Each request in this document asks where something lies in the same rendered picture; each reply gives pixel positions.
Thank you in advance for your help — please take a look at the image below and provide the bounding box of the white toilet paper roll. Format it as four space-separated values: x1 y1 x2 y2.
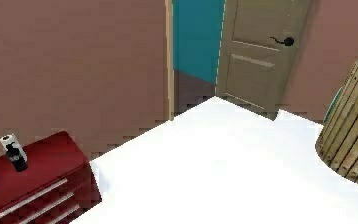
0 133 29 164

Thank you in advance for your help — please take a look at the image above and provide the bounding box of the beige panelled room door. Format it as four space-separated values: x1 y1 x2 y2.
214 0 314 114

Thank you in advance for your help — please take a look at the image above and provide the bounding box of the teal flat object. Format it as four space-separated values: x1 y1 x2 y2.
322 87 344 124

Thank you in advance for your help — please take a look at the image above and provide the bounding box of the black door lever handle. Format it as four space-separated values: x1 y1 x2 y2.
269 35 296 48

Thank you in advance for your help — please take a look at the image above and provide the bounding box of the wooden slatted round bin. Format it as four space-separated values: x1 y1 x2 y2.
314 57 358 188

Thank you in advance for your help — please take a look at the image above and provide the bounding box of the black pump soap bottle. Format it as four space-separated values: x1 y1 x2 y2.
5 141 29 173

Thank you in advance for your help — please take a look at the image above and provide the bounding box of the red chest of drawers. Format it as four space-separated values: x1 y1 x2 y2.
0 130 103 224

